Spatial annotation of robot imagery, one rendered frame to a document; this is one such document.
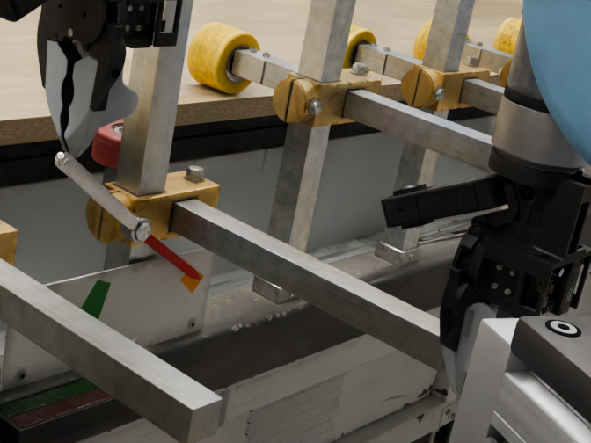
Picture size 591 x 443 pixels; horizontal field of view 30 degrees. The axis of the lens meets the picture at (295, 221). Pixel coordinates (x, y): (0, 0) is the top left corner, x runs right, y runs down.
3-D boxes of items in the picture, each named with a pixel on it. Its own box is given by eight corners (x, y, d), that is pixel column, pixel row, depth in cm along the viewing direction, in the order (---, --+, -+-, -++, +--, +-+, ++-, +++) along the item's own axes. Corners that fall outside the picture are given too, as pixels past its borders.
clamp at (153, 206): (214, 229, 115) (221, 185, 114) (114, 251, 105) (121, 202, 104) (177, 211, 119) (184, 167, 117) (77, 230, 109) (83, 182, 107)
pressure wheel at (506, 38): (514, 56, 189) (528, 76, 196) (536, 16, 190) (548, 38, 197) (485, 47, 193) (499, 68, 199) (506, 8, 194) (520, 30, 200)
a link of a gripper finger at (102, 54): (119, 115, 86) (133, 3, 83) (103, 117, 85) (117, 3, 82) (80, 98, 88) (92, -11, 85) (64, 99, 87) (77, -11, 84)
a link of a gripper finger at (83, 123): (141, 162, 91) (156, 54, 88) (84, 170, 87) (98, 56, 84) (116, 149, 93) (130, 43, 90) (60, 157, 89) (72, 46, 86)
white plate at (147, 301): (204, 330, 120) (218, 246, 117) (3, 393, 101) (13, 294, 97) (200, 328, 120) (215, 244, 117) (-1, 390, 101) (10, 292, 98)
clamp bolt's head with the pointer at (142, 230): (217, 275, 116) (143, 215, 104) (205, 295, 115) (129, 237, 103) (204, 268, 117) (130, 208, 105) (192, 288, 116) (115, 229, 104)
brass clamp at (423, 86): (486, 107, 149) (495, 70, 148) (431, 114, 139) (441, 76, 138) (448, 94, 153) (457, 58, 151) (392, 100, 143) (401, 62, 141)
